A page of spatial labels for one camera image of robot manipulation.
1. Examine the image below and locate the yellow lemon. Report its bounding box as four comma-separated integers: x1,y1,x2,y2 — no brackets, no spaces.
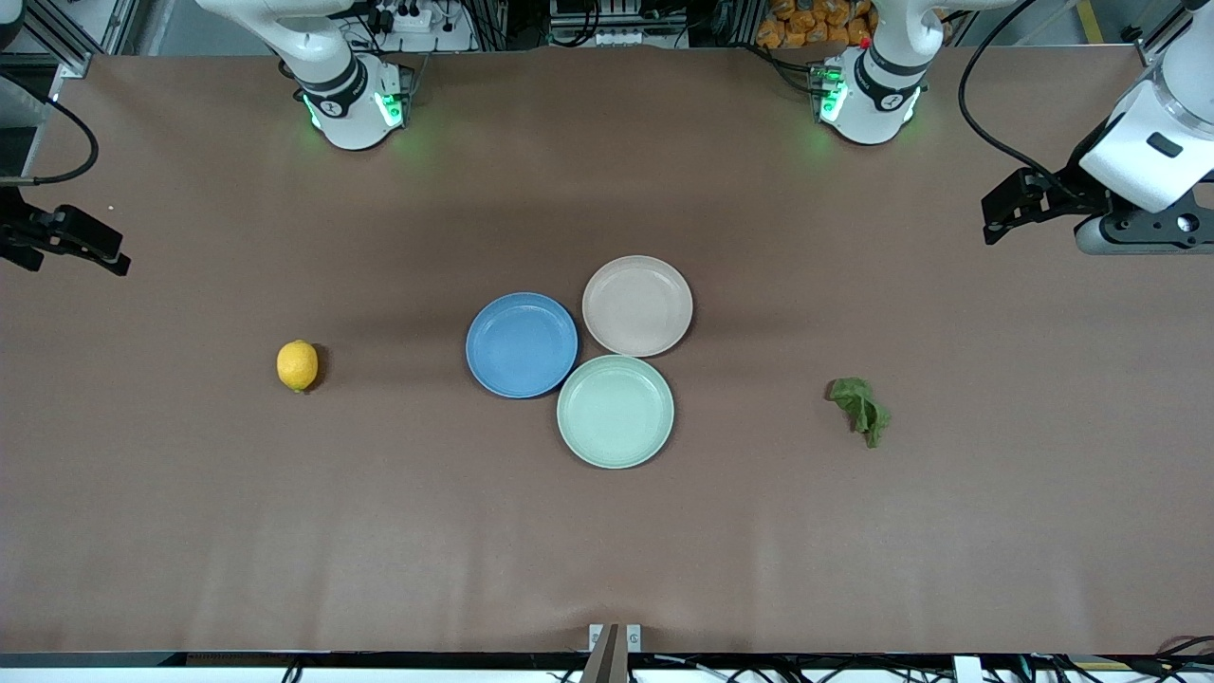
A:
276,339,321,394

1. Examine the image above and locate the blue plate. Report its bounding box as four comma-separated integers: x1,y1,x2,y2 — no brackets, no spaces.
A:
465,291,579,400

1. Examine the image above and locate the green lettuce leaf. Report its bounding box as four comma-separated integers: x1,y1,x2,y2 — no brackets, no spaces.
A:
826,377,892,450

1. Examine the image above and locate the light green plate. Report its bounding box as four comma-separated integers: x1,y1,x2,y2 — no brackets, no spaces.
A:
556,354,676,471

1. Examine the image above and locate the aluminium frame post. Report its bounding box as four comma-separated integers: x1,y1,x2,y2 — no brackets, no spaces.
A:
19,0,96,79
1131,9,1186,68

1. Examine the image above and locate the metal table edge bracket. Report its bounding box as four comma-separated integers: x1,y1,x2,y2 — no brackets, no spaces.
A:
580,622,643,683

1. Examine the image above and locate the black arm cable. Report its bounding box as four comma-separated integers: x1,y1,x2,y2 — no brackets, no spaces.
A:
956,0,1092,200
0,76,101,188

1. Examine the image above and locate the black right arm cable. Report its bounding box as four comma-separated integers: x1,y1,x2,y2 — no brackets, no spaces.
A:
0,76,101,188

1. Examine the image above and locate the beige plate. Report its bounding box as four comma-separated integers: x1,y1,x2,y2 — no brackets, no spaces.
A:
581,254,694,359

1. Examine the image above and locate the white electronics box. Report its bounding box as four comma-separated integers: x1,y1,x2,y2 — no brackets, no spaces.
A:
547,0,691,49

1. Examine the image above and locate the bag of orange items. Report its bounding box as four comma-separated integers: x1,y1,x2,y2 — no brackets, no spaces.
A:
755,0,875,50

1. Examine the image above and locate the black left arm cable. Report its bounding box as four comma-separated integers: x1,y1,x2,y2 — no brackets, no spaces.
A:
956,0,1092,200

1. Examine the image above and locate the white power strip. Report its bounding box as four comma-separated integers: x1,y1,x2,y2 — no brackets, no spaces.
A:
363,0,477,54

